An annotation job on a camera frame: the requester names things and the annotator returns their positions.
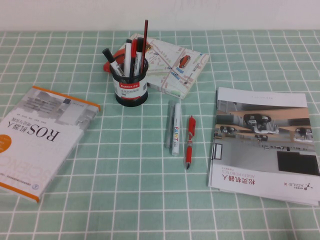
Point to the red and black pencil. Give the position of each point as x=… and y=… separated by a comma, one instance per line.
x=145, y=32

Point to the black marker red band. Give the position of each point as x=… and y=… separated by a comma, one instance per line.
x=138, y=60

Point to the red gel pen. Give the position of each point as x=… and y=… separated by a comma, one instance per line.
x=190, y=142

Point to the white paint marker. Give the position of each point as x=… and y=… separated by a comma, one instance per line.
x=176, y=130

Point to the tall white marker black cap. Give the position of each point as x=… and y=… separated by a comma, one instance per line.
x=128, y=57

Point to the map cover book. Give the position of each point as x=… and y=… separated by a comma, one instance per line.
x=175, y=65

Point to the black mesh pen holder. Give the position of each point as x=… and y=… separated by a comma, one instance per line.
x=130, y=97

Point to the short white marker black cap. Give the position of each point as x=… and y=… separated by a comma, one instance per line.
x=111, y=58

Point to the AgileX robotics brochure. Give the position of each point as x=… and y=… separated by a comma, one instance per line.
x=262, y=150

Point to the white ROS robotics book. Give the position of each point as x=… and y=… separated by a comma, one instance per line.
x=37, y=155

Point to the green checkered tablecloth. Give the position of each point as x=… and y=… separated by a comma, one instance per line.
x=125, y=200

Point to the grey transparent pen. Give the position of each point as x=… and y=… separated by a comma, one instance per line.
x=169, y=125

